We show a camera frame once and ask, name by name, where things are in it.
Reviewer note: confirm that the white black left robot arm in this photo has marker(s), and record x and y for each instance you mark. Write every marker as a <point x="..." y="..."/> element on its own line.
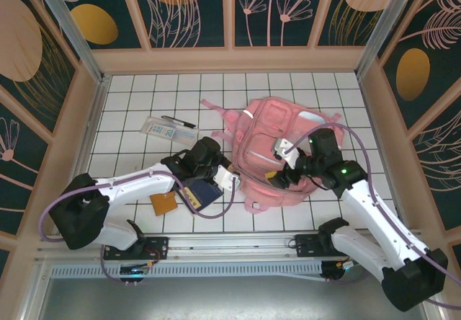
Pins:
<point x="137" y="186"/>

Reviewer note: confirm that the aluminium mounting rail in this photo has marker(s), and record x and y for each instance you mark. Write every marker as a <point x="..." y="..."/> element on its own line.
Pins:
<point x="230" y="244"/>

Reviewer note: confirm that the dark blue book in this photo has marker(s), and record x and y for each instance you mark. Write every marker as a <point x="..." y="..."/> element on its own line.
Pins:
<point x="207" y="190"/>

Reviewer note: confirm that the tan leather wallet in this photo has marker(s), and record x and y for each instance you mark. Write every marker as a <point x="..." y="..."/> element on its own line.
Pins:
<point x="164" y="204"/>

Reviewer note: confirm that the pink backpack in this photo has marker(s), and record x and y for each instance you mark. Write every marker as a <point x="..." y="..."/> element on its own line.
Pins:
<point x="259" y="136"/>

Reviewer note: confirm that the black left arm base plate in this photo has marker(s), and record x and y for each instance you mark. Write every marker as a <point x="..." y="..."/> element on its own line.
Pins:
<point x="160" y="249"/>

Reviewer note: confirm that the black marker pen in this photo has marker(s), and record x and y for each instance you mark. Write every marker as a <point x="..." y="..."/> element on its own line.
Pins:
<point x="178" y="120"/>

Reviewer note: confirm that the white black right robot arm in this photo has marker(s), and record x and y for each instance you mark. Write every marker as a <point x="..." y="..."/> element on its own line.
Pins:
<point x="371" y="212"/>

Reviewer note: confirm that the aluminium side rail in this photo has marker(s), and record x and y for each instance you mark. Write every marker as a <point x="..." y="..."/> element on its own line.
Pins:
<point x="83" y="154"/>

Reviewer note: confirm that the clear plastic pencil case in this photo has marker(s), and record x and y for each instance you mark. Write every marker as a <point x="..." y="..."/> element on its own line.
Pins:
<point x="169" y="130"/>

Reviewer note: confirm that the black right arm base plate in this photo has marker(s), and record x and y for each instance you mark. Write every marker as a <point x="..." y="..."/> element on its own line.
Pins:
<point x="306" y="246"/>

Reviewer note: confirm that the aluminium frame post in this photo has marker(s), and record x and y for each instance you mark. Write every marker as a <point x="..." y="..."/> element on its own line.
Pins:
<point x="75" y="35"/>
<point x="387" y="28"/>

